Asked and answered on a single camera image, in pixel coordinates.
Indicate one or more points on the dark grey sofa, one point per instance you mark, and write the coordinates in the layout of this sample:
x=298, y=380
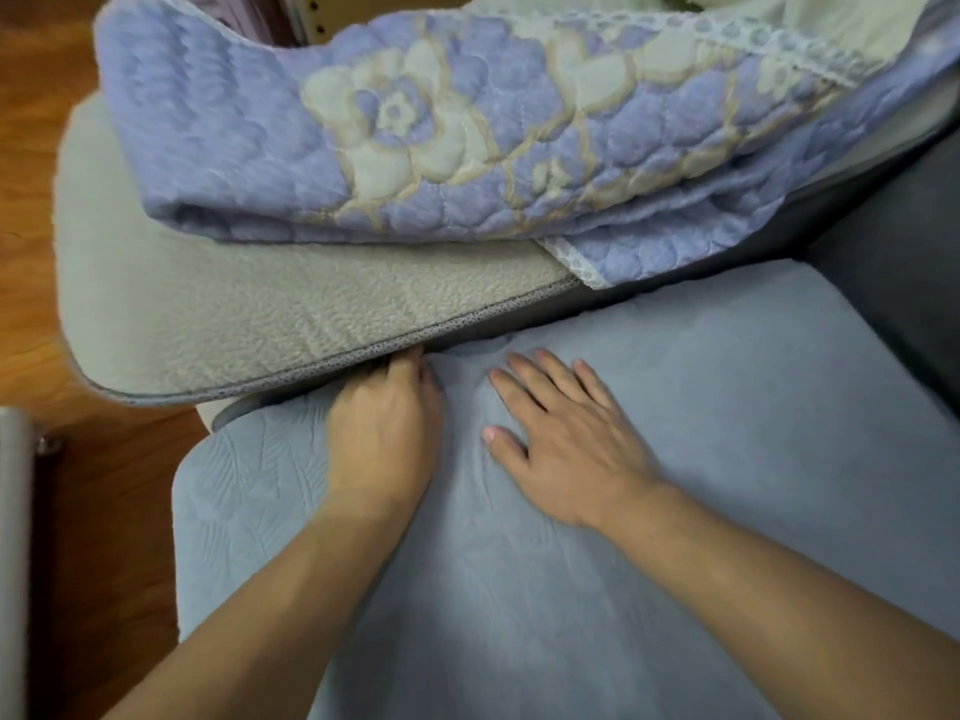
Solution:
x=892, y=277

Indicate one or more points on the person's left forearm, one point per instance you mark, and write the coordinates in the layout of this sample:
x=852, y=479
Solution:
x=285, y=614

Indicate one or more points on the wooden furniture panel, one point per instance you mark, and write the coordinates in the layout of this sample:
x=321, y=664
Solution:
x=337, y=14

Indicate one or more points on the person's right middle finger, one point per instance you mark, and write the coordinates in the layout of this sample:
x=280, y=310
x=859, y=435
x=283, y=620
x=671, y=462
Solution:
x=536, y=382

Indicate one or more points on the pale green cloth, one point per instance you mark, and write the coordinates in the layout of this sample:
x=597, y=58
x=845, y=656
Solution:
x=810, y=18

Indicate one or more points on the person's right hand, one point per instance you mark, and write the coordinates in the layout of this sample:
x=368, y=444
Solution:
x=581, y=457

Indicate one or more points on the person's right thumb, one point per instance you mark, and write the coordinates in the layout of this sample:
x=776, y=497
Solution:
x=504, y=444

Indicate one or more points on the grey metal post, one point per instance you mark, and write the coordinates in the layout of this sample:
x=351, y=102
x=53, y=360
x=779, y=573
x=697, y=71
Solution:
x=13, y=562

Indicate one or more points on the light blue embossed mattress pad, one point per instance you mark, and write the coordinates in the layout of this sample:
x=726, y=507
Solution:
x=750, y=412

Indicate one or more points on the beige textured cushion mat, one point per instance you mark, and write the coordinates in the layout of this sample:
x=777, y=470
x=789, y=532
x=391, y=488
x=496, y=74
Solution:
x=247, y=314

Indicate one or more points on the person's right little finger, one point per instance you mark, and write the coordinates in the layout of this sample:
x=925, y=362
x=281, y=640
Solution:
x=596, y=386

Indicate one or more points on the blue floral quilted blanket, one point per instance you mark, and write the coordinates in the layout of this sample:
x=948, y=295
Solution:
x=480, y=142

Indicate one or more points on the person's left fingers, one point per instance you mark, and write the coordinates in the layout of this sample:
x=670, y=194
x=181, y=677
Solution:
x=409, y=367

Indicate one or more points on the person's right forearm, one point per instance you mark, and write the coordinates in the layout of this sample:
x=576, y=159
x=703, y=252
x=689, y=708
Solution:
x=787, y=607

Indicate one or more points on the purple fabric item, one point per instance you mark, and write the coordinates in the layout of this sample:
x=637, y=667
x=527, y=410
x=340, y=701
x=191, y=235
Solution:
x=225, y=7

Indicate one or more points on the person's left hand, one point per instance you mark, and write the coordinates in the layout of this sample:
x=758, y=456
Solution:
x=382, y=442

